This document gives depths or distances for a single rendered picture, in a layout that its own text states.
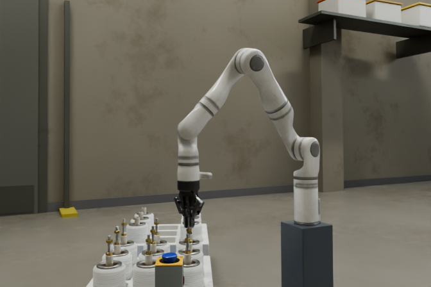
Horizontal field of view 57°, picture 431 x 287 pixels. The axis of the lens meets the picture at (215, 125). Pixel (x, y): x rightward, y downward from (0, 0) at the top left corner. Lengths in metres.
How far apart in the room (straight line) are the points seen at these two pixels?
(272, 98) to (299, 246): 0.55
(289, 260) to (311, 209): 0.21
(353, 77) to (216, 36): 1.88
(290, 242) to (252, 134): 2.78
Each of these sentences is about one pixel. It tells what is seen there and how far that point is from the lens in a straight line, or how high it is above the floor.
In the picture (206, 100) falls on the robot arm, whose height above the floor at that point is 0.76.
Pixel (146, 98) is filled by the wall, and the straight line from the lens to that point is 3.84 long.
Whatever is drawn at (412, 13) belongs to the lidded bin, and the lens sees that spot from 5.36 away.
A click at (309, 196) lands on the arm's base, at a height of 0.41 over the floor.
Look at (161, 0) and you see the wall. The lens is 4.08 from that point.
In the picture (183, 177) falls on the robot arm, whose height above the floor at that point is 0.50.
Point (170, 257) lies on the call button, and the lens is 1.08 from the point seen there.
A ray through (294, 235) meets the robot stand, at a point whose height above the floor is 0.27.
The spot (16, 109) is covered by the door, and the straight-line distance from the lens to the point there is 3.64.
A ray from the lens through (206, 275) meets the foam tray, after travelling 1.40.
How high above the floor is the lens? 0.64
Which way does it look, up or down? 1 degrees up
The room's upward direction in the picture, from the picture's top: straight up
